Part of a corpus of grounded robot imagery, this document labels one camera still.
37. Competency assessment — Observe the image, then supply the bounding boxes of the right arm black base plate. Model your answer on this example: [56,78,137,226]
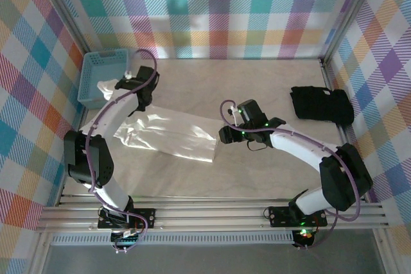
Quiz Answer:
[268,205,328,228]

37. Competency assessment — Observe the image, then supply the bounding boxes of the black t-shirt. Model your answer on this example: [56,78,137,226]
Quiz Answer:
[290,85,355,127]

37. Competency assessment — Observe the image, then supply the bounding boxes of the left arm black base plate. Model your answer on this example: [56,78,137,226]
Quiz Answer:
[97,208,157,230]

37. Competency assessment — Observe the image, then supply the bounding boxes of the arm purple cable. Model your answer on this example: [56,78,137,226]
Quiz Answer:
[83,49,158,254]
[219,99,361,251]

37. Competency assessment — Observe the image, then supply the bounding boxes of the aluminium mounting rail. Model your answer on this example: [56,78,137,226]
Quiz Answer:
[35,190,389,233]

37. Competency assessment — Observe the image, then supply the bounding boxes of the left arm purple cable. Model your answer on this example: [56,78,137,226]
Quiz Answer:
[83,49,158,254]

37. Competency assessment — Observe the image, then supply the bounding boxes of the aluminium side rail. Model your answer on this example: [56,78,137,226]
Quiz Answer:
[56,107,89,206]
[319,57,370,203]

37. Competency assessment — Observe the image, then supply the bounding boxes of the grey slotted cable duct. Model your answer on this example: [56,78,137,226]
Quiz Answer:
[51,231,295,246]

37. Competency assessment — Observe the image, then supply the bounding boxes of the white t-shirt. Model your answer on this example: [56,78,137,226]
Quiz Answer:
[79,78,218,164]

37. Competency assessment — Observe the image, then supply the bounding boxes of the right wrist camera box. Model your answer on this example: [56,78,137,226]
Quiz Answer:
[228,105,241,126]

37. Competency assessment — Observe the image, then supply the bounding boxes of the blue plastic basket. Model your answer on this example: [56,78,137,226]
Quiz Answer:
[78,48,132,110]

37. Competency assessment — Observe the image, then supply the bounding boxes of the aluminium frame leg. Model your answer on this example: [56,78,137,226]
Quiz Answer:
[28,231,52,274]
[372,229,396,274]

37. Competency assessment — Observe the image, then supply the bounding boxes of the aluminium frame post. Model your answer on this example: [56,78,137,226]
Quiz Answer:
[31,0,92,60]
[322,0,383,65]

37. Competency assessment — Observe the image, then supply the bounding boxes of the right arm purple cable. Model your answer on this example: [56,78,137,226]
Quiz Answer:
[219,99,361,251]

